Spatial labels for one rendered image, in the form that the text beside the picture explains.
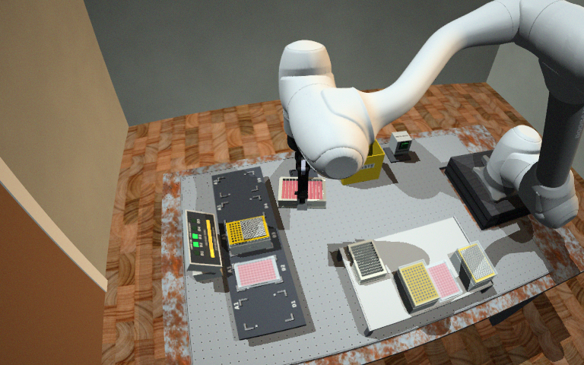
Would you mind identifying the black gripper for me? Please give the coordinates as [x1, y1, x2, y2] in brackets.
[287, 136, 310, 211]

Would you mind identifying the dark grey rectangular pad with rg label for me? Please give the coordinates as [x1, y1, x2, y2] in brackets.
[289, 167, 318, 177]

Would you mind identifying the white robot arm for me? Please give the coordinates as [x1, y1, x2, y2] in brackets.
[278, 0, 584, 229]

